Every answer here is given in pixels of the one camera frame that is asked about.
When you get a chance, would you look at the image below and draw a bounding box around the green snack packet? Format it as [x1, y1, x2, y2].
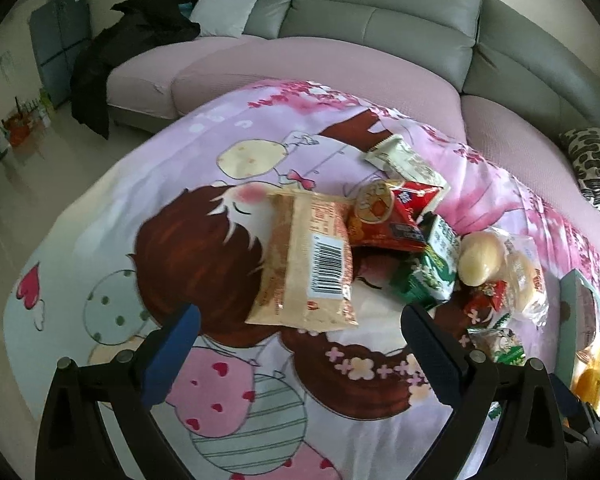
[390, 214, 462, 308]

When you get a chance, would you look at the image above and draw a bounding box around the black clothing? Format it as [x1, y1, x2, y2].
[70, 0, 216, 138]

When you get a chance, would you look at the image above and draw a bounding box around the printed cartoon blanket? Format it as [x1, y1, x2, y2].
[2, 79, 600, 480]

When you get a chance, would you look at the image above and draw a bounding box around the small red snack packet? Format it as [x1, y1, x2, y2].
[462, 280, 508, 323]

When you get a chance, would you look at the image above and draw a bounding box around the teal shallow box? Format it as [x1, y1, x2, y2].
[560, 267, 600, 411]

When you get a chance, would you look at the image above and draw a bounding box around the blue-grey refrigerator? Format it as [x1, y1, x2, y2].
[29, 0, 93, 108]

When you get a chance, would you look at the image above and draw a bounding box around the white snack packet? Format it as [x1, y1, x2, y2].
[364, 135, 451, 195]

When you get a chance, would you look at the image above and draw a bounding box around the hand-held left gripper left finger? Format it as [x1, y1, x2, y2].
[35, 304, 202, 480]

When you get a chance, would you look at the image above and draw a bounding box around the round yellow pastry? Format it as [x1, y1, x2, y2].
[457, 230, 506, 286]

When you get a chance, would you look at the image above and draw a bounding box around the clear packet with green print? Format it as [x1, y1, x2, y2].
[466, 326, 527, 367]

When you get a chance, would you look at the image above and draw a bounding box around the black white patterned pillow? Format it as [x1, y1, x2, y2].
[560, 127, 600, 213]

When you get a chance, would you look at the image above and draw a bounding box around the yellow snack packet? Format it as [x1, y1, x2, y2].
[570, 345, 600, 408]

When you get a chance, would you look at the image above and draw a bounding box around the beige snack packet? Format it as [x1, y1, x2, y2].
[244, 191, 360, 332]

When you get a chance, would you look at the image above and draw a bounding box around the red basket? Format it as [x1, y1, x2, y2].
[2, 115, 33, 147]

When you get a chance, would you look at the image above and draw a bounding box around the grey sofa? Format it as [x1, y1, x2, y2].
[105, 0, 600, 171]

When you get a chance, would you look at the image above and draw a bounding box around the bun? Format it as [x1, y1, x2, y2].
[502, 235, 550, 326]

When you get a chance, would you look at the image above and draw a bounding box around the pink sofa seat cover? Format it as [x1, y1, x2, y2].
[105, 35, 600, 246]

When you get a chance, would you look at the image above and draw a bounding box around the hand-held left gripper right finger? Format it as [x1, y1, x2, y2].
[401, 302, 566, 480]

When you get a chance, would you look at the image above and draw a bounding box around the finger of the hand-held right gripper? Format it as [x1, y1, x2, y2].
[550, 374, 600, 443]

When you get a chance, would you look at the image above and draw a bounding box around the light grey pillow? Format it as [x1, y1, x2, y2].
[189, 0, 272, 38]

